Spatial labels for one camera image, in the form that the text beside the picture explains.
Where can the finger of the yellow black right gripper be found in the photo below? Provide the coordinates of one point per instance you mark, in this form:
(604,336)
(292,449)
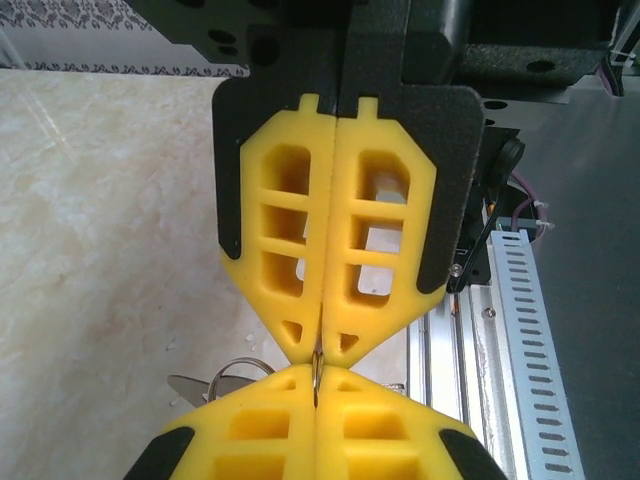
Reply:
(450,150)
(230,150)

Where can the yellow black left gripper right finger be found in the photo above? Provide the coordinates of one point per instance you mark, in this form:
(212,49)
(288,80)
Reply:
(390,420)

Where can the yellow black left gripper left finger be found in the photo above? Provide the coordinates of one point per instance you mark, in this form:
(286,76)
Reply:
(250,415)

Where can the linked small silver rings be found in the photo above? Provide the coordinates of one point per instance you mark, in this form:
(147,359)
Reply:
(215,382)

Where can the thin silver keyring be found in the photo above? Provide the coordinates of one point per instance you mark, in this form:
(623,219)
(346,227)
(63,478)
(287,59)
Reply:
(316,380)

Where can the long aluminium mounting rail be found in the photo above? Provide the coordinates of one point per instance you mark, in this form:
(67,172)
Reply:
(450,400)

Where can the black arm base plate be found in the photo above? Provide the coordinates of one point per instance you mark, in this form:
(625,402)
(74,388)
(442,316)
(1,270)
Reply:
(475,270)

